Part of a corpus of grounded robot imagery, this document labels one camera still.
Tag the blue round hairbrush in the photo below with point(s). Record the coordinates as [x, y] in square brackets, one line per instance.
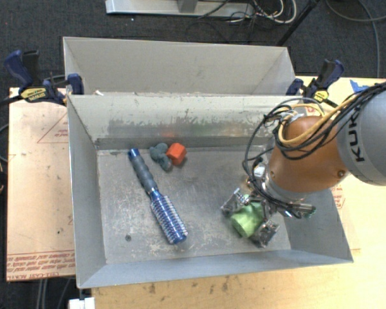
[161, 201]

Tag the light green block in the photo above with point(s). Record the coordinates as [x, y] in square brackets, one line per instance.
[247, 220]

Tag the orange-red block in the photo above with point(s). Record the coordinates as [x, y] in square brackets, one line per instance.
[176, 152]

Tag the brown cardboard board, red print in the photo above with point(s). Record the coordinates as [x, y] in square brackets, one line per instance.
[38, 188]

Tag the grey metal bin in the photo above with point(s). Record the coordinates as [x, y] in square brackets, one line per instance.
[199, 192]

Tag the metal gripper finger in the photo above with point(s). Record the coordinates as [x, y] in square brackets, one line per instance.
[233, 203]
[266, 233]

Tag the grey-green toy figure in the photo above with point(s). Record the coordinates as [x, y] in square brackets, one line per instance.
[159, 154]

